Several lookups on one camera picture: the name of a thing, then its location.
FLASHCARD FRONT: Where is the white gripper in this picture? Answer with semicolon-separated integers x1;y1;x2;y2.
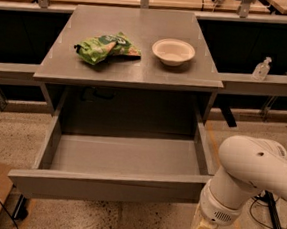
191;180;243;229

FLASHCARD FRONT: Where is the grey top drawer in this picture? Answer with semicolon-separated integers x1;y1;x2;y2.
9;88;213;203

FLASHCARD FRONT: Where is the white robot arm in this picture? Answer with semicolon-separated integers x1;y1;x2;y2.
191;135;287;229

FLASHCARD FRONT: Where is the grey drawer cabinet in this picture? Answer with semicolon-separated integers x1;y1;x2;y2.
28;0;230;147

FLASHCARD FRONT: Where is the black floor stand right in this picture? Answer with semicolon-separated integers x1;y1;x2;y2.
248;191;283;229

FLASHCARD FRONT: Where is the white bowl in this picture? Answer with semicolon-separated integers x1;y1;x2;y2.
152;38;195;67

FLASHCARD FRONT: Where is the black floor bar left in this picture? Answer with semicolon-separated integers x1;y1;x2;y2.
12;195;29;220

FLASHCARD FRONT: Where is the green chip bag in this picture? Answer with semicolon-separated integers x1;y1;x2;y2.
74;32;142;65

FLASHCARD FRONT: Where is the black cable right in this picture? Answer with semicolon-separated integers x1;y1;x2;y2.
247;124;287;229

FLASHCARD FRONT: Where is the grey metal rail frame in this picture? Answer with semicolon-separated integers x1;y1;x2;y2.
0;3;287;119

